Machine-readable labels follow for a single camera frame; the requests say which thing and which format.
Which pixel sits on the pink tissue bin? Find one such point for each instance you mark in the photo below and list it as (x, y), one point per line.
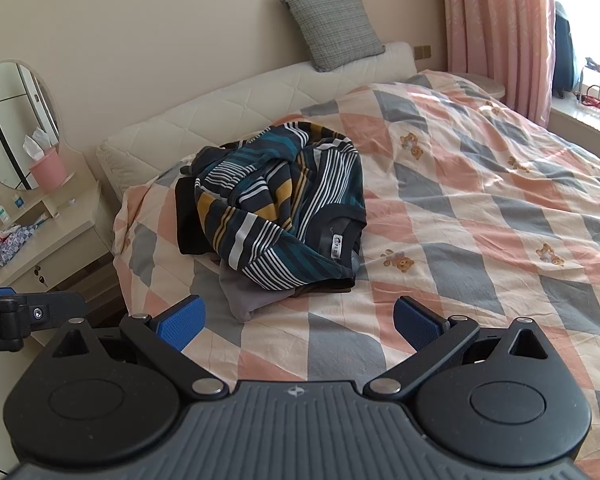
(52, 170)

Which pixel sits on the cream quilted headboard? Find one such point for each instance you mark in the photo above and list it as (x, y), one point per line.
(179, 110)

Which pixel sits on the round white side table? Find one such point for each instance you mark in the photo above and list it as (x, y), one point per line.
(490, 89)

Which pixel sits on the white window sill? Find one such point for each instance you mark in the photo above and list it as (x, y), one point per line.
(585, 125)

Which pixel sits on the grey plaid pillow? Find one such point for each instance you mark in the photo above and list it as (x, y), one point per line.
(330, 25)

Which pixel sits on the pink curtain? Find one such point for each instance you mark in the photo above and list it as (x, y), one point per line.
(495, 20)

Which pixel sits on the blue patterned packet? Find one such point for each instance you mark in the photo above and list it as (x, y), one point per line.
(14, 245)

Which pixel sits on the gold wall socket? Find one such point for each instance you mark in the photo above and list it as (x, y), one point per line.
(422, 50)

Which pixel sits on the cream dressing table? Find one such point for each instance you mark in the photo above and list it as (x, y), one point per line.
(64, 230)

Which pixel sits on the grey garment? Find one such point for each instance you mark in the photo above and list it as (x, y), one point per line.
(250, 295)

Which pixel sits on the striped knit sweater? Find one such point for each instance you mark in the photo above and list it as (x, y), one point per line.
(280, 200)

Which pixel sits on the black garment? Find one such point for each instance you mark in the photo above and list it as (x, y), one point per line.
(187, 220)

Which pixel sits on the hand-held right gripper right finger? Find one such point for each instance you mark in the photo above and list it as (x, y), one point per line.
(416, 325)

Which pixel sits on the oval mirror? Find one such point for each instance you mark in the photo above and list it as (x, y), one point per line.
(9, 125)

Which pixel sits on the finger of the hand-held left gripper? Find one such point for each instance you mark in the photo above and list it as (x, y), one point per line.
(54, 312)

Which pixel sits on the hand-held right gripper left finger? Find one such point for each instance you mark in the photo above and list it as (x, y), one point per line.
(182, 322)

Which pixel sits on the checked bear print quilt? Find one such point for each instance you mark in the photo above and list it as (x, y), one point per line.
(480, 210)

